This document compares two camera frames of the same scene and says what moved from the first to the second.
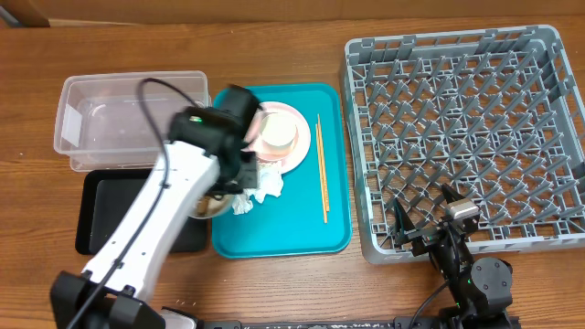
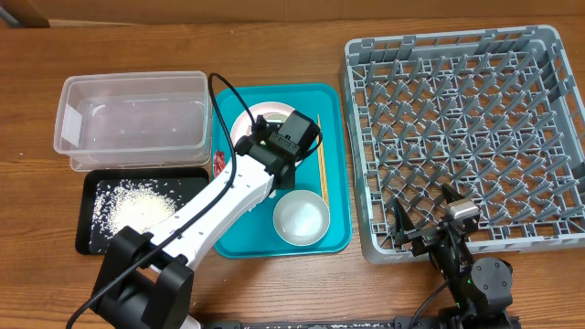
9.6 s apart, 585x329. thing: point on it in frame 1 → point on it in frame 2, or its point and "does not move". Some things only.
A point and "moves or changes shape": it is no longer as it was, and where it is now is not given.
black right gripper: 427,233 does not move
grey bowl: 207,206 moves or changes shape
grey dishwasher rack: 495,112 does not move
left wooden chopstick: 321,172 does not move
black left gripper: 250,181 → 292,183
